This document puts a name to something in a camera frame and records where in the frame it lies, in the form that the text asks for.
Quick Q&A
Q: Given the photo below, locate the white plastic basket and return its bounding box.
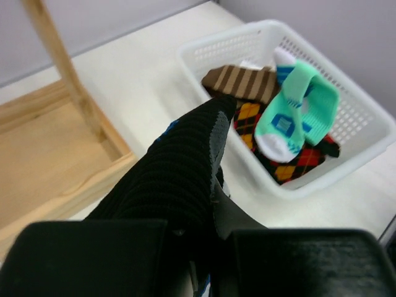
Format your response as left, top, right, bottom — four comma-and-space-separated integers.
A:
176, 20, 395, 199

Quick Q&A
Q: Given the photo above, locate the black blue grey sock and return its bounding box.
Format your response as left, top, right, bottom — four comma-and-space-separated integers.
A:
83, 94, 238, 297

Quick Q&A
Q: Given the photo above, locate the argyle red orange sock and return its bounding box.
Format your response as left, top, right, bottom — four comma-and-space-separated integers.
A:
233, 102, 340, 185

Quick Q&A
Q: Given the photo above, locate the brown striped sock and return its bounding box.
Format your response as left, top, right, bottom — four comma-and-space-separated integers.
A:
201, 65, 280, 104

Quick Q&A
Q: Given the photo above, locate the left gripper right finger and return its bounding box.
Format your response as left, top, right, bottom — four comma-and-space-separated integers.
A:
212, 186, 395, 296

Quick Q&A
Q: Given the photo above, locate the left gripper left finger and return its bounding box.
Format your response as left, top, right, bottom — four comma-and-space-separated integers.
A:
1, 220, 192, 296

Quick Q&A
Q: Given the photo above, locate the wooden hanger rack frame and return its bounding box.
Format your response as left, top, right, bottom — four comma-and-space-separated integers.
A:
1, 1, 137, 257

